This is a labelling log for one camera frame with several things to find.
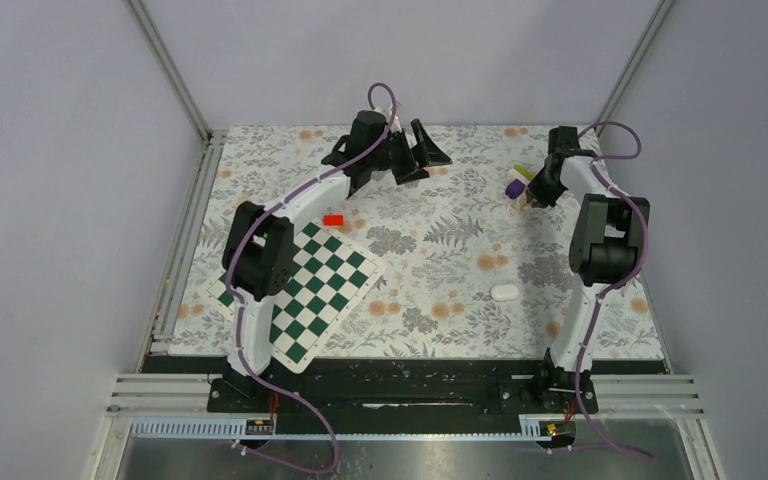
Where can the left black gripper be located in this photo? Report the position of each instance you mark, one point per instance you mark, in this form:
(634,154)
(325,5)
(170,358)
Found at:
(424,153)

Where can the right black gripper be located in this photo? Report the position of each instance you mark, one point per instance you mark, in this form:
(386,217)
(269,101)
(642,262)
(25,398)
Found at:
(535,191)

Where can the beige earbud charging case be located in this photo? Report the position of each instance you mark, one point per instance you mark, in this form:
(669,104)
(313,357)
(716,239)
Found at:
(518,206)

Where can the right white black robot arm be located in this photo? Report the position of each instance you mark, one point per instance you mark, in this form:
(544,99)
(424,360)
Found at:
(607,249)

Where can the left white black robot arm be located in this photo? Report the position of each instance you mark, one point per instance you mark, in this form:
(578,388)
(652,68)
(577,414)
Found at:
(260,246)

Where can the lime green block far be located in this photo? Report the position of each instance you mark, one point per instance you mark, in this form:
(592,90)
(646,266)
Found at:
(525,175)

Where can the purple block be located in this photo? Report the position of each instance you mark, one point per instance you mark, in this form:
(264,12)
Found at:
(515,189)

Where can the floral patterned table mat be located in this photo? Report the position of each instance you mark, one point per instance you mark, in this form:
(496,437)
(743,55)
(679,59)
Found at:
(446,240)

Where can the red block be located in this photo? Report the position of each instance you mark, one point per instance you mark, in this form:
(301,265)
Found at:
(333,220)

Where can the green white chessboard mat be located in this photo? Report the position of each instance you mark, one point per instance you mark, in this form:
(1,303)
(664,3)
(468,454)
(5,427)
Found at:
(330,277)

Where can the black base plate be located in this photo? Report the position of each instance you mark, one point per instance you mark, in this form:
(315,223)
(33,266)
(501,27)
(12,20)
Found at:
(389,396)

